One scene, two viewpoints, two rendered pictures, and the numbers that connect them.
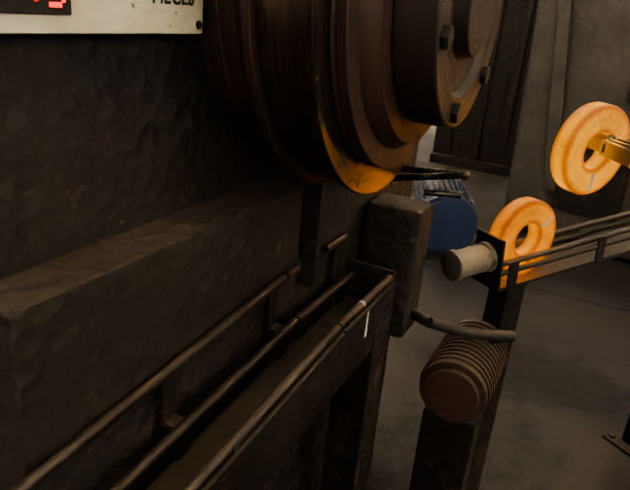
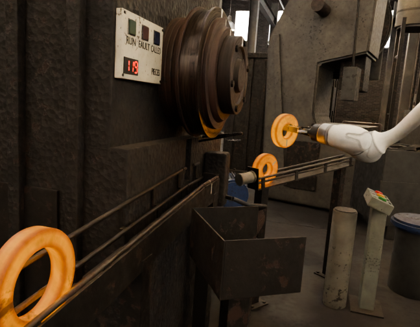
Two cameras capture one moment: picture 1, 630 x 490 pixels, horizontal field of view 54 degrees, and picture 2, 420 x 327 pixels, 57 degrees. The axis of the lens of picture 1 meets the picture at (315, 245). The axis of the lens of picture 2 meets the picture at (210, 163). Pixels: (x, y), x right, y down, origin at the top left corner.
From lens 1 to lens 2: 0.69 m
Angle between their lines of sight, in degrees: 15
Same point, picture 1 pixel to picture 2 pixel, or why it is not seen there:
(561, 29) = (277, 100)
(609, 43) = (299, 106)
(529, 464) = not seen: hidden behind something
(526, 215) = (265, 159)
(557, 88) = not seen: hidden behind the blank
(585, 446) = (306, 277)
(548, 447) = not seen: hidden behind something
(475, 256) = (247, 175)
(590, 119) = (282, 119)
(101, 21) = (142, 78)
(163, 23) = (153, 80)
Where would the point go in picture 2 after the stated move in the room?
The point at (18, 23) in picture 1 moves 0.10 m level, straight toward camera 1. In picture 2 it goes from (129, 76) to (144, 76)
